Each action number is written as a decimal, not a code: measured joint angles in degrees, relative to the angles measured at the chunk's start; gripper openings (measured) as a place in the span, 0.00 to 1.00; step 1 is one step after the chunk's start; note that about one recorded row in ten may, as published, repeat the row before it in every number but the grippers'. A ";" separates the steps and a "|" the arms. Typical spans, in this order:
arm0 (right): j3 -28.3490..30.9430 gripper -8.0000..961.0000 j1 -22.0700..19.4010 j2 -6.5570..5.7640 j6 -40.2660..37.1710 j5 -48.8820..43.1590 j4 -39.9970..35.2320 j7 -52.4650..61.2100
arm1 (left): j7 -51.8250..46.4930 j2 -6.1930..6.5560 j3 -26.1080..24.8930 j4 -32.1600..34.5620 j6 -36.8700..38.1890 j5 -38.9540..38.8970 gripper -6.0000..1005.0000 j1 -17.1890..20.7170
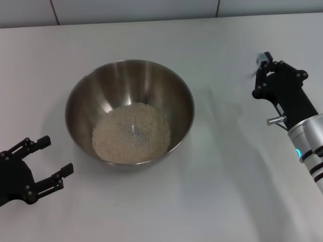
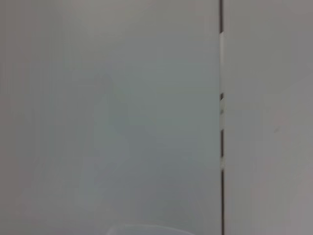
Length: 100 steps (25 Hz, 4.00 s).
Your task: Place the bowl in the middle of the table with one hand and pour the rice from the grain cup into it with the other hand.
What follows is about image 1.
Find right gripper silver plug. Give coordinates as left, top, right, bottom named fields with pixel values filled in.
left=266, top=115, right=287, bottom=126

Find right gripper thin cable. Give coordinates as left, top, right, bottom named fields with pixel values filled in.
left=276, top=120, right=290, bottom=132

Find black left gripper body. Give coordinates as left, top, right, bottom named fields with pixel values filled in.
left=0, top=156, right=39, bottom=208

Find large stainless steel bowl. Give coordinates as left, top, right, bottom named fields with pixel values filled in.
left=65, top=59, right=195, bottom=172

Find white rice grains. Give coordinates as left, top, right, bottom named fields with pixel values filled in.
left=91, top=102, right=173, bottom=164

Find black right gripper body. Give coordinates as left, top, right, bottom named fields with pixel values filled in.
left=252, top=71, right=318, bottom=130

